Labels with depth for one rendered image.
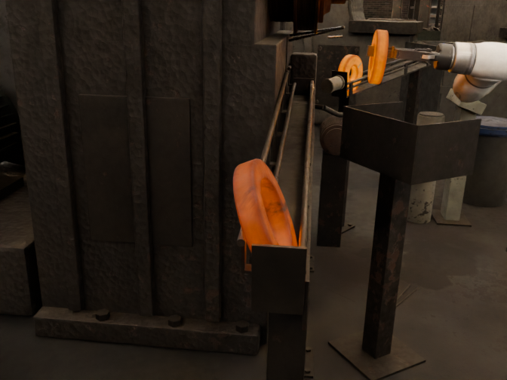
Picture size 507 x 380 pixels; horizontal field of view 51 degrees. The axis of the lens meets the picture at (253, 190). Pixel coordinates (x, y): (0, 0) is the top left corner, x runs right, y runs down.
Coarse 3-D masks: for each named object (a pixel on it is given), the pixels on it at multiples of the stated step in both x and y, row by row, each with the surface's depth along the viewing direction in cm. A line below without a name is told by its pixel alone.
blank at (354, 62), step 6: (342, 60) 218; (348, 60) 217; (354, 60) 220; (360, 60) 224; (342, 66) 217; (348, 66) 218; (354, 66) 223; (360, 66) 225; (348, 72) 219; (354, 72) 225; (360, 72) 226; (348, 78) 220; (354, 78) 225; (348, 90) 222; (354, 90) 226
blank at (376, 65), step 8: (376, 32) 150; (384, 32) 150; (376, 40) 148; (384, 40) 148; (376, 48) 147; (384, 48) 147; (376, 56) 148; (384, 56) 147; (376, 64) 148; (384, 64) 148; (368, 72) 160; (376, 72) 150; (368, 80) 158; (376, 80) 153
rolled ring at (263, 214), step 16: (256, 160) 78; (240, 176) 74; (256, 176) 74; (272, 176) 84; (240, 192) 72; (256, 192) 72; (272, 192) 84; (240, 208) 71; (256, 208) 71; (272, 208) 85; (256, 224) 71; (272, 224) 85; (288, 224) 85; (256, 240) 71; (272, 240) 72; (288, 240) 83
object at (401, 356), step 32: (352, 128) 135; (384, 128) 124; (416, 128) 115; (448, 128) 120; (352, 160) 136; (384, 160) 126; (416, 160) 118; (448, 160) 123; (384, 192) 138; (384, 224) 140; (384, 256) 142; (384, 288) 144; (384, 320) 149; (352, 352) 154; (384, 352) 153
